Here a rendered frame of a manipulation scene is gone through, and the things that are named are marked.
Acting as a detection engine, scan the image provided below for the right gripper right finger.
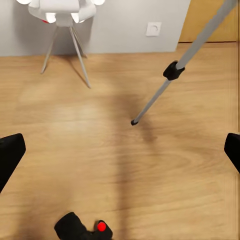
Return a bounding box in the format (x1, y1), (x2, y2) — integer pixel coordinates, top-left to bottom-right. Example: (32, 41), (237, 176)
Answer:
(224, 132), (240, 173)

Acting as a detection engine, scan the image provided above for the digital camera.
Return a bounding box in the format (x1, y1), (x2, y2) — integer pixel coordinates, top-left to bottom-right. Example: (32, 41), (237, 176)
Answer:
(54, 212), (113, 240)

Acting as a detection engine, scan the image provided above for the camera tripod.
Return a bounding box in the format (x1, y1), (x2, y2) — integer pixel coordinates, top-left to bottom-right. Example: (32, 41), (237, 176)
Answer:
(131, 0), (240, 125)

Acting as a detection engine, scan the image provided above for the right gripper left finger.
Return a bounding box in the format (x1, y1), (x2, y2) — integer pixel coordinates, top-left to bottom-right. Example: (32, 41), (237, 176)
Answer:
(0, 133), (26, 193)

